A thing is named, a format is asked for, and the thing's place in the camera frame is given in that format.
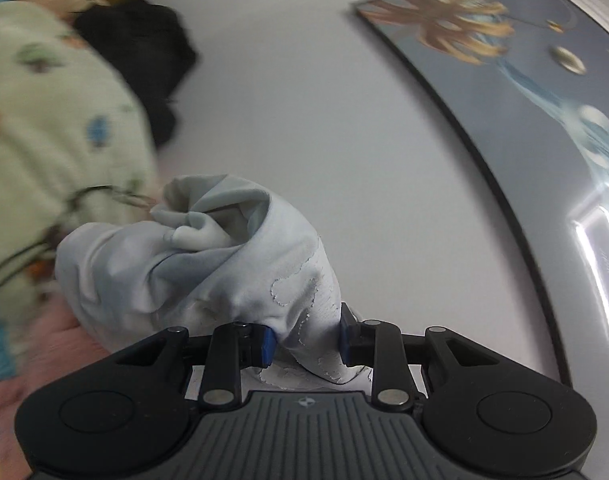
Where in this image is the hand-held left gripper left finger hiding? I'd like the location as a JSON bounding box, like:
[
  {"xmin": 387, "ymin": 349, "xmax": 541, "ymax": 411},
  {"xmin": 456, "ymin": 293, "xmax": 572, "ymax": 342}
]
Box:
[{"xmin": 115, "ymin": 322, "xmax": 276, "ymax": 407}]

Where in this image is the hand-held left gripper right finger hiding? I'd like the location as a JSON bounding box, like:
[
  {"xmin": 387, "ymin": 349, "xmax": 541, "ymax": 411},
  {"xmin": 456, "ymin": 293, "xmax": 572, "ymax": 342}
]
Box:
[{"xmin": 338, "ymin": 303, "xmax": 490, "ymax": 407}]

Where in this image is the white embroidered garment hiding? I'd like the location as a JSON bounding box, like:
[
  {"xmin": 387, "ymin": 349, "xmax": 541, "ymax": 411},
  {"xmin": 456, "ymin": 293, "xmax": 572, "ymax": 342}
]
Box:
[{"xmin": 54, "ymin": 174, "xmax": 375, "ymax": 391}]

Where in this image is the pink blanket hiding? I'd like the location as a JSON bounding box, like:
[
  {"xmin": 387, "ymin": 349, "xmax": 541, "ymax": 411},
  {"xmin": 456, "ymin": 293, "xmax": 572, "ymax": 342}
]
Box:
[{"xmin": 0, "ymin": 305, "xmax": 112, "ymax": 466}]

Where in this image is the light green printed garment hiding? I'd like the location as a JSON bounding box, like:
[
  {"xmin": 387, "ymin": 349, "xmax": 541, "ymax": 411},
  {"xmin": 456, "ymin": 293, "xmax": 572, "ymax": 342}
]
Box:
[{"xmin": 0, "ymin": 1, "xmax": 160, "ymax": 306}]

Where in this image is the grey floral desk mat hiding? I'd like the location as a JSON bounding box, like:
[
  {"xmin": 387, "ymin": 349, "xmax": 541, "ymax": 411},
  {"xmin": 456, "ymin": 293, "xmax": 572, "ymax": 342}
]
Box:
[{"xmin": 351, "ymin": 0, "xmax": 609, "ymax": 386}]

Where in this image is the black garment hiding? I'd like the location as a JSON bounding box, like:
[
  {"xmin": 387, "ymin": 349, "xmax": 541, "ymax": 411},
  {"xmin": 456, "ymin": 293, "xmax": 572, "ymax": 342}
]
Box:
[{"xmin": 72, "ymin": 0, "xmax": 199, "ymax": 150}]

